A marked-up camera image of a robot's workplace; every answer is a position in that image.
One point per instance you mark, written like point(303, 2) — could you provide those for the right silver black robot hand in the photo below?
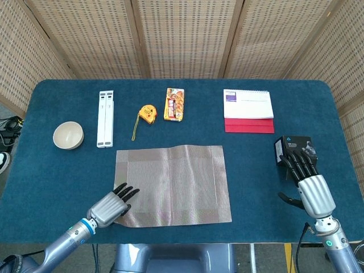
point(315, 196)

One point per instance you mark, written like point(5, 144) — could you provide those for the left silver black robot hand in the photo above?
point(108, 209)

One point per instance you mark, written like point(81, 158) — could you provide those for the grey woven placemat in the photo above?
point(176, 185)

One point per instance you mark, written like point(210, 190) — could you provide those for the beige bowl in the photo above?
point(68, 136)

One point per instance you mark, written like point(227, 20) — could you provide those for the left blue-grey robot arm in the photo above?
point(62, 246)

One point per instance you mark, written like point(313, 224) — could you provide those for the black product box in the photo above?
point(295, 143)

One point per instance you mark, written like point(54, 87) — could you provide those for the blue table cloth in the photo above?
point(256, 185)

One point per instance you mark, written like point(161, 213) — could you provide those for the yellow floor tape strip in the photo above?
point(288, 258)

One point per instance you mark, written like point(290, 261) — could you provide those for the blue-grey robot torso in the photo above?
point(176, 258)

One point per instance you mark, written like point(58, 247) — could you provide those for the white table leg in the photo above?
point(252, 258)

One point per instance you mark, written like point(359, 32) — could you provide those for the white folding laptop stand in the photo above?
point(105, 119)

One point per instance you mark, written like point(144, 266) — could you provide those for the red folder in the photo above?
point(248, 126)

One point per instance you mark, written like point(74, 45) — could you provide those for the yellow tape measure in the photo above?
point(147, 113)

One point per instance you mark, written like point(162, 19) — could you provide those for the white spiral desk calendar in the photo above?
point(250, 106)

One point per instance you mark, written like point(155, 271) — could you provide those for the black and white shoe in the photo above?
point(4, 160)

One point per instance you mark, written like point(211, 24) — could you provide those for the yellow food box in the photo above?
point(174, 104)

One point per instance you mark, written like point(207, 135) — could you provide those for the woven folding screen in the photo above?
point(185, 37)

